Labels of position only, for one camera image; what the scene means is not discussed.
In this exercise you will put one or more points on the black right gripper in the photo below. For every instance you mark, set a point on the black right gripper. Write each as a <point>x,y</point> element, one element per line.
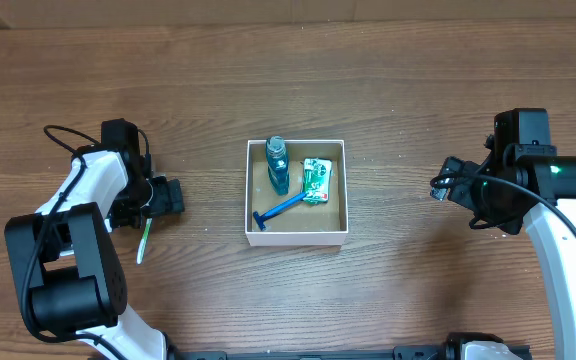
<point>459,192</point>

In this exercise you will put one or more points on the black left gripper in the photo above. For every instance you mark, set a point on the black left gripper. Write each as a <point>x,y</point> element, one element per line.
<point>169,196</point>

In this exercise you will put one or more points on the green white toothbrush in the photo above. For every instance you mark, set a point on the green white toothbrush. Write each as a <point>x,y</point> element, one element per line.
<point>143,242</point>

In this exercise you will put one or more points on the blue disposable razor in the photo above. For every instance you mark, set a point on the blue disposable razor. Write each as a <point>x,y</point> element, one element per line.
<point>261,219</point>

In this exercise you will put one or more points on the blue mouthwash bottle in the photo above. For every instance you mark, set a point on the blue mouthwash bottle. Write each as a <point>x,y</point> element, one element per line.
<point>278,164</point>

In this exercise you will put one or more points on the green white soap packet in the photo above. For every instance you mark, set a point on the green white soap packet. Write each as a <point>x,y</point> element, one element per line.
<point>316,181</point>

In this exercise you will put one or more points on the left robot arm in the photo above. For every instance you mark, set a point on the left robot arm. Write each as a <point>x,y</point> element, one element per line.
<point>68,278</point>

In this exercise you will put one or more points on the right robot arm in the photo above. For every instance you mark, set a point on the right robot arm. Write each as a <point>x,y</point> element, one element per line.
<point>523,185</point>

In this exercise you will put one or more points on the white square open box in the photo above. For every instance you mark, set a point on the white square open box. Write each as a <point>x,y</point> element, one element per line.
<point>302,224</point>

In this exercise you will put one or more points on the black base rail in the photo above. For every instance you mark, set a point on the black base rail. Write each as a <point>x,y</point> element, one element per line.
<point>405,352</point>

